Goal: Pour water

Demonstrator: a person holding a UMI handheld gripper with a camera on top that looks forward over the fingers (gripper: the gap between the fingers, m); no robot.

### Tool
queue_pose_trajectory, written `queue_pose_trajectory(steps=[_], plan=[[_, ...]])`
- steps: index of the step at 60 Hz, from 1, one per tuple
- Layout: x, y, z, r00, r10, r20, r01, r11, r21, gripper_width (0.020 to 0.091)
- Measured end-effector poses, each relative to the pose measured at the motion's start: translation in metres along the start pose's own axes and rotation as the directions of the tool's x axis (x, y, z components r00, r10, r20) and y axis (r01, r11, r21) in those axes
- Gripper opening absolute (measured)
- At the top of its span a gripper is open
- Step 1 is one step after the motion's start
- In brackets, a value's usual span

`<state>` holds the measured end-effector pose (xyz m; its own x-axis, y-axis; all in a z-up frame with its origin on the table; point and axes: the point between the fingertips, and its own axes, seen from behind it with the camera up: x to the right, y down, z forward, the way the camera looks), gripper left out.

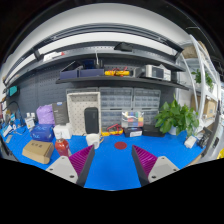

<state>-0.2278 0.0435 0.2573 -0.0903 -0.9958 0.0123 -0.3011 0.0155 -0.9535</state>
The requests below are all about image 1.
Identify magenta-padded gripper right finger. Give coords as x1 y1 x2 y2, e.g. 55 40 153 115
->
131 144 181 187

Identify white power adapter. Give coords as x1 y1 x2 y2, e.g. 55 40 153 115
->
184 134 198 150

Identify green potted plant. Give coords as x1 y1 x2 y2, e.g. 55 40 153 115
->
154 96 200 137

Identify navy blue flat box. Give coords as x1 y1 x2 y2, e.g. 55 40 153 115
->
79 68 105 78

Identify flat round red coaster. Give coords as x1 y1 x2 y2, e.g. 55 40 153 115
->
114 141 128 150

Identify brown cardboard box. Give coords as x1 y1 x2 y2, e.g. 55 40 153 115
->
21 139 55 165

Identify dark grey workbench shelf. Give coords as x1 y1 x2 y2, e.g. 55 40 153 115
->
54 75 190 91

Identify white shelf unit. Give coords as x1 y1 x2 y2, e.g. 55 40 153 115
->
176 33 222 134

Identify small white printed box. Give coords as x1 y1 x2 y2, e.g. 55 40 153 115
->
24 117 36 132

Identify white bench instrument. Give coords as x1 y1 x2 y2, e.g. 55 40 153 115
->
144 64 172 82

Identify dark grey overhead shelf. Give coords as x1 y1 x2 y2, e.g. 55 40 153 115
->
3 41 187 87

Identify clear box coloured parts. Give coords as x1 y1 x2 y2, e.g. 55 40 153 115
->
121 110 145 129

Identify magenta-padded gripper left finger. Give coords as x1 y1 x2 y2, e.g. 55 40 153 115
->
45 144 96 188

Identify dark grey flat box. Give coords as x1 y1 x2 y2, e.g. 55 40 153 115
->
51 101 70 126

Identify black zip case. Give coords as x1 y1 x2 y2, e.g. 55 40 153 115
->
142 124 165 138

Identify cream dotted pegboard tray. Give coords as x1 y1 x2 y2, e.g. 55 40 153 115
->
66 91 102 136

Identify black box white label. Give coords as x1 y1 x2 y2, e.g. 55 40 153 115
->
123 127 144 138

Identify purple bag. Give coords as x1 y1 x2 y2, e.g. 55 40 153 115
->
35 104 56 126

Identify black desk device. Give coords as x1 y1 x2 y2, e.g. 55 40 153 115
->
198 126 213 149

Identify blue printed box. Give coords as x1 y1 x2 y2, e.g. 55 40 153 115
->
30 123 55 143

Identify grey small-parts drawer cabinet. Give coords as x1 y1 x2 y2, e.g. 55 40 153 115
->
65 87 99 95
133 88 162 111
98 87 134 110
143 109 160 126
100 109 124 132

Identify black lamp head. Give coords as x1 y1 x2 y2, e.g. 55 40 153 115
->
114 42 134 53

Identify teal wall holder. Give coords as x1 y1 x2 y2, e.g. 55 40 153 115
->
8 85 19 98

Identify black rounded speaker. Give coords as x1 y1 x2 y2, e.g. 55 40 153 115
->
83 106 100 135

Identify yellow multimeter red leads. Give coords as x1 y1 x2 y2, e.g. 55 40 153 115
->
100 123 124 137
104 68 131 77

